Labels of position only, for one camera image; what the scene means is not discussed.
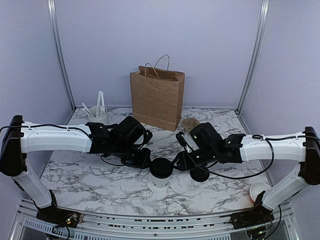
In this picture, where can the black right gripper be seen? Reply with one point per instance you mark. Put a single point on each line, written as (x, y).
(185, 164)

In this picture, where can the white cup with stirrers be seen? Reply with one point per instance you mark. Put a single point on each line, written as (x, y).
(98, 113)

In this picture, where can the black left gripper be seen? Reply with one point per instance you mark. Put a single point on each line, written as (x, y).
(145, 161)

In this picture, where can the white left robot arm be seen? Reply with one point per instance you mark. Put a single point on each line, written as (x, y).
(23, 137)

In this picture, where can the white paper coffee cup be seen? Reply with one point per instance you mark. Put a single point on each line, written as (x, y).
(160, 182)

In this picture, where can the brown paper bag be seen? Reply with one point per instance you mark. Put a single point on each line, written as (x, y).
(157, 96)

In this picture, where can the black plastic cup lid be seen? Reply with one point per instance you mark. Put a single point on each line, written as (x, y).
(161, 168)

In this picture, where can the black cup lid stack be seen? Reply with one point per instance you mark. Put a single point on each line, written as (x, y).
(199, 175)

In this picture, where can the aluminium front rail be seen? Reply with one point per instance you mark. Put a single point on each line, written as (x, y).
(102, 226)

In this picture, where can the brown cardboard cup carrier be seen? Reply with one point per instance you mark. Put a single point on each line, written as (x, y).
(189, 123)

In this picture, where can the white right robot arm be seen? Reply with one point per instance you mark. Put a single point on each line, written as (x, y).
(302, 147)

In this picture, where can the white orange paper cup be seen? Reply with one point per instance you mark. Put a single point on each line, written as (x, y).
(256, 188)

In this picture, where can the aluminium frame post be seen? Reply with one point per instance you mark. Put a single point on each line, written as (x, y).
(59, 53)
(260, 32)

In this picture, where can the left aluminium frame post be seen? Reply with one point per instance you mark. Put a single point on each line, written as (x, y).
(59, 53)

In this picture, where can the right aluminium frame post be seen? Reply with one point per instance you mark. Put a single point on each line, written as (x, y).
(260, 32)

